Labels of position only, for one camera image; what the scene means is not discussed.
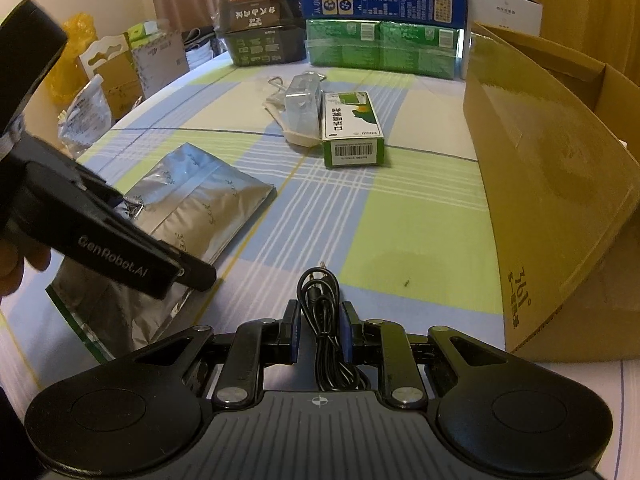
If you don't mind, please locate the silver foil pouch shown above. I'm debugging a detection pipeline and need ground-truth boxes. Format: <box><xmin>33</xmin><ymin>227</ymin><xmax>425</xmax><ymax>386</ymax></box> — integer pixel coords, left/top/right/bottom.
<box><xmin>47</xmin><ymin>143</ymin><xmax>276</xmax><ymax>363</ymax></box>

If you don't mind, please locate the black cable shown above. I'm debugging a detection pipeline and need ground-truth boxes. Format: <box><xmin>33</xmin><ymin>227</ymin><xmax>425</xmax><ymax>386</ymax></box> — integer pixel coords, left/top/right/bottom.
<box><xmin>295</xmin><ymin>259</ymin><xmax>374</xmax><ymax>394</ymax></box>

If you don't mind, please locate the clear plastic rack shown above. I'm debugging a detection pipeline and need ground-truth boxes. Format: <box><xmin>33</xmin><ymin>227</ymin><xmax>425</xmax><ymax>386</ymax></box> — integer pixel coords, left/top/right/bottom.
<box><xmin>264</xmin><ymin>70</ymin><xmax>326</xmax><ymax>132</ymax></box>

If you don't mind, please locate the person's left hand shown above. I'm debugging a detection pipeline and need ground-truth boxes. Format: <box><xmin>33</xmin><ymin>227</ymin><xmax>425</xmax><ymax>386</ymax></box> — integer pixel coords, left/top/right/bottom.
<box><xmin>0</xmin><ymin>237</ymin><xmax>51</xmax><ymax>298</ymax></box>

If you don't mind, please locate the white printed plastic bag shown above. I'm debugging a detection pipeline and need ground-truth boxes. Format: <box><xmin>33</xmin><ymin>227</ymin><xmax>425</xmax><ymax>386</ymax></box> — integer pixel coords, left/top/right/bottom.
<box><xmin>58</xmin><ymin>75</ymin><xmax>112</xmax><ymax>159</ymax></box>

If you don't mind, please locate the yellow plastic bag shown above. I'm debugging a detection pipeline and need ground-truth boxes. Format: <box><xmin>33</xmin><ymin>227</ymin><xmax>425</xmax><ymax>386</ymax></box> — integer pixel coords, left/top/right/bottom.
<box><xmin>44</xmin><ymin>12</ymin><xmax>98</xmax><ymax>110</ymax></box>

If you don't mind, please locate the brown hanger cardboard box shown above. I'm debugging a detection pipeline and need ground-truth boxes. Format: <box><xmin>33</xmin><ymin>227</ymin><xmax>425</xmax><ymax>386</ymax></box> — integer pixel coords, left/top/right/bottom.
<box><xmin>79</xmin><ymin>35</ymin><xmax>142</xmax><ymax>122</ymax></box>

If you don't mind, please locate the grey printed cardboard sheet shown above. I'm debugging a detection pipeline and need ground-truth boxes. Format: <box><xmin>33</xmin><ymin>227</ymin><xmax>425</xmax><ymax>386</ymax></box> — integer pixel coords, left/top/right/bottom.
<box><xmin>132</xmin><ymin>32</ymin><xmax>189</xmax><ymax>99</ymax></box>

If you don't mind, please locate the green white medicine box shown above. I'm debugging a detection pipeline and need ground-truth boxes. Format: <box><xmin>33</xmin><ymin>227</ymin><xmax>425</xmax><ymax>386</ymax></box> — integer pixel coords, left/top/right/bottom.
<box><xmin>321</xmin><ymin>91</ymin><xmax>385</xmax><ymax>169</ymax></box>

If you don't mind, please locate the dark green Mongniu carton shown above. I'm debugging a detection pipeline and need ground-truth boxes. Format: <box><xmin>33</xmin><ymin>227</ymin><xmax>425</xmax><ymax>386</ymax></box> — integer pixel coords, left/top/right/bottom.
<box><xmin>216</xmin><ymin>0</ymin><xmax>306</xmax><ymax>67</ymax></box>

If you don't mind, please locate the large cardboard box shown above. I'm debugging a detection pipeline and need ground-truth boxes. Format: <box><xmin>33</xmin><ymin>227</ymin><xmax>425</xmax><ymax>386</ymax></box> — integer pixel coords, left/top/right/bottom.
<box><xmin>463</xmin><ymin>24</ymin><xmax>640</xmax><ymax>362</ymax></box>

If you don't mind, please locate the green shrink-wrapped box pack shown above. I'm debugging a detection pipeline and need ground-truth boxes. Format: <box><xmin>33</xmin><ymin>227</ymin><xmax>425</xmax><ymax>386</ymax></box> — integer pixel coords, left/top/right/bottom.
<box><xmin>306</xmin><ymin>20</ymin><xmax>459</xmax><ymax>80</ymax></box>

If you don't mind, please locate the mustard yellow curtain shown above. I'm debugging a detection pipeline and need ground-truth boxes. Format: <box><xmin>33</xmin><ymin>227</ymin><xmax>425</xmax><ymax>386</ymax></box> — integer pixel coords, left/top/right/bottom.
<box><xmin>537</xmin><ymin>0</ymin><xmax>639</xmax><ymax>82</ymax></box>

